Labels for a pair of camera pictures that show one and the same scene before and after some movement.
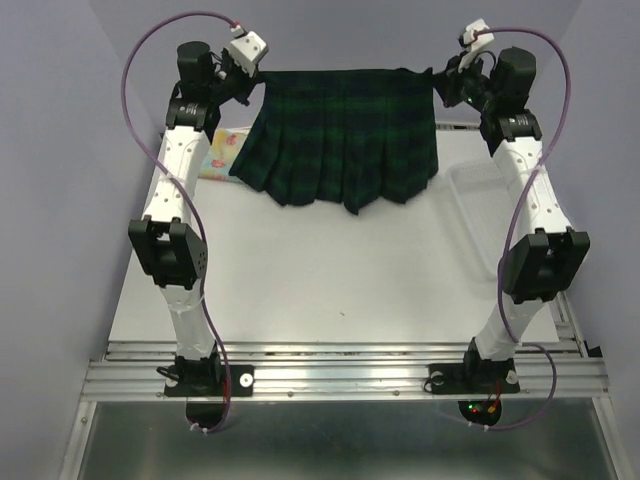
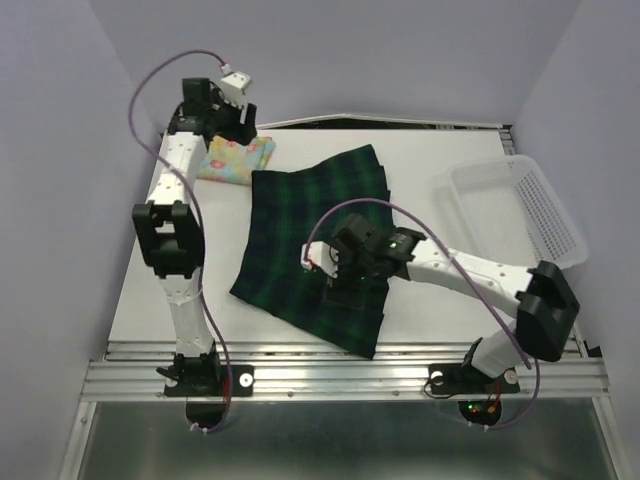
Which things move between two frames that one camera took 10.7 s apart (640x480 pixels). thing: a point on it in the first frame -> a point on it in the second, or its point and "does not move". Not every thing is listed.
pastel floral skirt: x=224 y=147 does not move
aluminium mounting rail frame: x=347 y=411 does not move
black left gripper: x=244 y=79 -> x=243 y=133
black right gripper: x=451 y=78 -> x=336 y=288
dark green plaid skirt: x=342 y=136 -> x=290 y=207
